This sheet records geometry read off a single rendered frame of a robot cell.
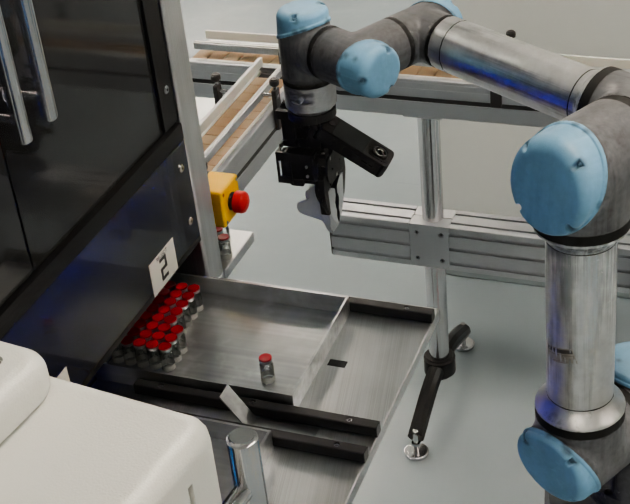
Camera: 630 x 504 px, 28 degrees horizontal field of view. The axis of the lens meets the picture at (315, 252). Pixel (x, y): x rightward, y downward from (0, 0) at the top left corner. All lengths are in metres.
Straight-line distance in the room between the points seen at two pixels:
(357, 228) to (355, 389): 1.09
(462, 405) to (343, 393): 1.34
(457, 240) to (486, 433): 0.53
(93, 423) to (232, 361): 1.13
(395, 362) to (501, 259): 0.98
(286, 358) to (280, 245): 1.92
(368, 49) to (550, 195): 0.37
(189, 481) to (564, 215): 0.69
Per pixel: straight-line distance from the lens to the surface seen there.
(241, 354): 2.03
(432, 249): 2.95
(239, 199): 2.18
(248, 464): 0.97
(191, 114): 2.05
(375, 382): 1.94
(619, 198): 1.45
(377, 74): 1.67
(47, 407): 0.92
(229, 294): 2.16
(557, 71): 1.61
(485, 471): 3.07
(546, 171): 1.43
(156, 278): 1.99
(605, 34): 3.25
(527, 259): 2.91
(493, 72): 1.66
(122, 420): 0.89
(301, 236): 3.94
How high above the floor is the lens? 2.11
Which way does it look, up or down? 33 degrees down
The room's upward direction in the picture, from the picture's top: 6 degrees counter-clockwise
